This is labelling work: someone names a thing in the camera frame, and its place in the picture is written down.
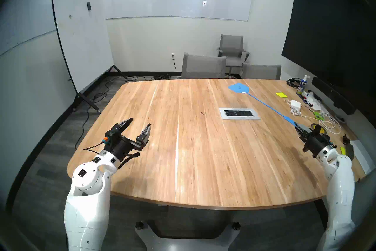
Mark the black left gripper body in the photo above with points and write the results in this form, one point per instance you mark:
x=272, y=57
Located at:
x=123, y=145

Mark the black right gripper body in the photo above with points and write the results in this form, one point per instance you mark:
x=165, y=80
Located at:
x=318, y=141

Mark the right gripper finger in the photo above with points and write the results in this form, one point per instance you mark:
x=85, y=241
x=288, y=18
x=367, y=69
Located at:
x=302, y=135
x=304, y=128

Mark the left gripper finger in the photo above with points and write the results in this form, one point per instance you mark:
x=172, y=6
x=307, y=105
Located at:
x=144, y=133
x=123, y=125

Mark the blue plastic fly swatter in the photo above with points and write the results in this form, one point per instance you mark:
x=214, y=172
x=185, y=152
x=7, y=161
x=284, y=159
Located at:
x=239, y=88

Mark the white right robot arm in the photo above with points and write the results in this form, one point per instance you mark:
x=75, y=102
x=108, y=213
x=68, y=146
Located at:
x=337, y=194

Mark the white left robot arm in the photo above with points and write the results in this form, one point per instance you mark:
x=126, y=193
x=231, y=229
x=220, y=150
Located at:
x=88, y=206

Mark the black yellow tape roll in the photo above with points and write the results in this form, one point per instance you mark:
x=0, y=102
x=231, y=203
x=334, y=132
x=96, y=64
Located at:
x=323, y=130

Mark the white power adapter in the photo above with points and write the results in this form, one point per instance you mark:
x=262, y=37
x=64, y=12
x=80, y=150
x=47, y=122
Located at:
x=295, y=104

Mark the yellow sticky flag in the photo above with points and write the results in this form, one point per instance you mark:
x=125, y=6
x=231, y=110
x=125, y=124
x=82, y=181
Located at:
x=343, y=151

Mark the red blue marker pack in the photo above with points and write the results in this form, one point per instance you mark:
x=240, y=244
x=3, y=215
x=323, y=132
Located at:
x=307, y=101

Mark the small black clip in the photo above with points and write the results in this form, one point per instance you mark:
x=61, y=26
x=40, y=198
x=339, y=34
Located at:
x=346, y=139

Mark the white plastic bag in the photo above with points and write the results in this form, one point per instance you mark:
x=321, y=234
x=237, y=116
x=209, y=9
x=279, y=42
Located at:
x=319, y=105

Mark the yellow sticky note pad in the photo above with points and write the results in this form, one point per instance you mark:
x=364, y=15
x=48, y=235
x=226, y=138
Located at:
x=282, y=94

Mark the whiteboard cleaner spray bottle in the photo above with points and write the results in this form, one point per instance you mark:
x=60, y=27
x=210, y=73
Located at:
x=302, y=87

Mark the black video soundbar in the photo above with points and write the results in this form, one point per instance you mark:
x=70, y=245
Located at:
x=332, y=93

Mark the silver table power outlet box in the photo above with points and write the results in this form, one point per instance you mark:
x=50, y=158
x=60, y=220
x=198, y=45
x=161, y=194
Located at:
x=239, y=113

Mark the grey mesh chair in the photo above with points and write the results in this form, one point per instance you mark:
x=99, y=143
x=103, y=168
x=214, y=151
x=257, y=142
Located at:
x=204, y=66
x=261, y=71

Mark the black table leg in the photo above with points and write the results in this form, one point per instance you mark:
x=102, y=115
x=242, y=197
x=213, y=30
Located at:
x=321, y=215

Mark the white mobile whiteboard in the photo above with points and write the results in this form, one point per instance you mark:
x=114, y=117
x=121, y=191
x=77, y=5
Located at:
x=85, y=41

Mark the grey office chair with armrests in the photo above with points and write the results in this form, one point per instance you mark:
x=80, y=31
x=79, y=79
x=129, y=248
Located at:
x=232, y=44

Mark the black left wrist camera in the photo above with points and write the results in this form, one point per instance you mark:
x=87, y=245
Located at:
x=111, y=135

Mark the black wall television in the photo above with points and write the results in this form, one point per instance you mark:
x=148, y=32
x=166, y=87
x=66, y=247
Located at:
x=332, y=32

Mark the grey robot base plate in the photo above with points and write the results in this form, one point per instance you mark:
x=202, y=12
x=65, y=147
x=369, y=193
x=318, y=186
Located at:
x=188, y=246

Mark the wall whiteboard with writing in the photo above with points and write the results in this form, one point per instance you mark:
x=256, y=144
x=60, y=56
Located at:
x=26, y=18

